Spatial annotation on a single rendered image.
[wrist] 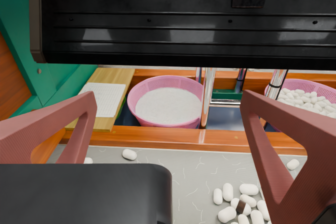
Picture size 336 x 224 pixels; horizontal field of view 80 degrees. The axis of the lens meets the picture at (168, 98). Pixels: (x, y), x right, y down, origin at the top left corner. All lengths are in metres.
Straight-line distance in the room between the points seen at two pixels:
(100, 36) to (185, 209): 0.35
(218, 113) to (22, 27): 0.61
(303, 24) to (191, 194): 0.36
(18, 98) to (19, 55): 0.09
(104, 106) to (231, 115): 0.43
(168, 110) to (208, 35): 0.44
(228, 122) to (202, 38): 0.52
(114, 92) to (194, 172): 0.36
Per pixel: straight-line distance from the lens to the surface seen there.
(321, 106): 0.83
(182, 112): 0.64
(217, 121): 0.71
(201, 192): 0.47
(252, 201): 0.47
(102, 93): 0.68
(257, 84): 0.83
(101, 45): 0.24
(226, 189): 0.46
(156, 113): 0.64
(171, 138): 0.52
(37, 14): 0.28
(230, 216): 0.44
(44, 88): 0.59
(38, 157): 0.49
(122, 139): 0.53
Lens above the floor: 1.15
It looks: 36 degrees down
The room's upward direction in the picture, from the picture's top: straight up
